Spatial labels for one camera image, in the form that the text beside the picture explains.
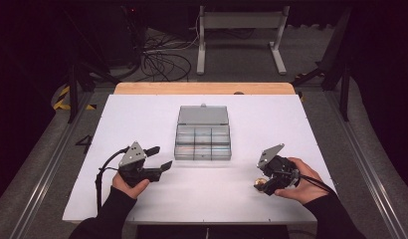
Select clear plastic compartment box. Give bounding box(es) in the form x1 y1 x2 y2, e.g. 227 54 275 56
173 103 233 161

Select yellow black hazard tape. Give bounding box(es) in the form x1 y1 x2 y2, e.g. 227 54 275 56
52 85 98 112

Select grey metal floor rail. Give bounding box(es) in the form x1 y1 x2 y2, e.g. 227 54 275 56
324 89 404 239
9 92 96 239

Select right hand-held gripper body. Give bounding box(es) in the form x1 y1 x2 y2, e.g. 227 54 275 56
257 142 301 197

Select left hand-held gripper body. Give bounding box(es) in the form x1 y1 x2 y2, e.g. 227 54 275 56
117 140 163 189

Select black tripod stand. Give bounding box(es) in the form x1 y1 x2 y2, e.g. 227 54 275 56
61 9 121 124
291 6 354 122

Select white board sheet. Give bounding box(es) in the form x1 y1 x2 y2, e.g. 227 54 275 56
62 94 337 224

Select person's left hand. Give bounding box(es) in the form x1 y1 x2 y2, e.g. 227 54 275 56
111 172 150 200

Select grey metal stand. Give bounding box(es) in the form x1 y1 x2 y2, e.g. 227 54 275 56
195 4 291 77

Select person's right hand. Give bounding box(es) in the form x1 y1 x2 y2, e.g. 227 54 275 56
274 156 330 205

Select bundle of black floor cables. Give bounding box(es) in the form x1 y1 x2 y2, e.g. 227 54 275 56
138 29 201 83

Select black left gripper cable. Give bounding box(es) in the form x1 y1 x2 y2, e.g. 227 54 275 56
95 145 130 213

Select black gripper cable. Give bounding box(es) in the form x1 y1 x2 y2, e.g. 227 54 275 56
95 145 130 213
275 169 337 195

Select wooden table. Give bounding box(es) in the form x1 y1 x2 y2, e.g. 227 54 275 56
113 82 297 96

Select black equipment case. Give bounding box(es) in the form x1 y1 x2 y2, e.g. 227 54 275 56
101 3 147 68

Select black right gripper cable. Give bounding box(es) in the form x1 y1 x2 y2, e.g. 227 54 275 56
275 169 337 195

